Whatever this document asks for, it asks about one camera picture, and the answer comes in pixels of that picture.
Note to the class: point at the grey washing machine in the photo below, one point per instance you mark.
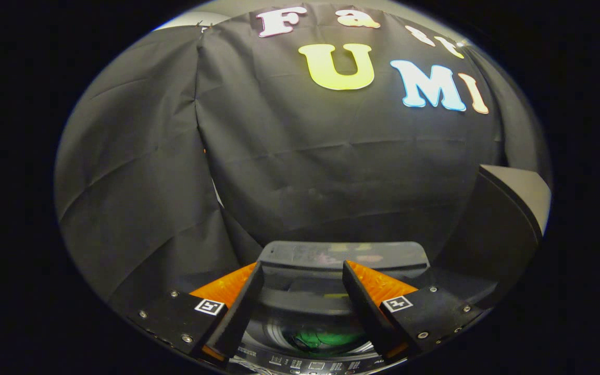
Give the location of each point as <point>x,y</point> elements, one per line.
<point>321,366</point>

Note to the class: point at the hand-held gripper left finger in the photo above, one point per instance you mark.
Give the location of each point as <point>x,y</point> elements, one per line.
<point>240,307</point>

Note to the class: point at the black backdrop cloth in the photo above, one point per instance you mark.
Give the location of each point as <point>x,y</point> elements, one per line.
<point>289,166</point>

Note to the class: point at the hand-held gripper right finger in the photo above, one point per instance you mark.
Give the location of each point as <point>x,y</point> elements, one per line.
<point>367,307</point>

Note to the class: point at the green polo shirt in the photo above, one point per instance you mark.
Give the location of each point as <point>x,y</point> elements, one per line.
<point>331,338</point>

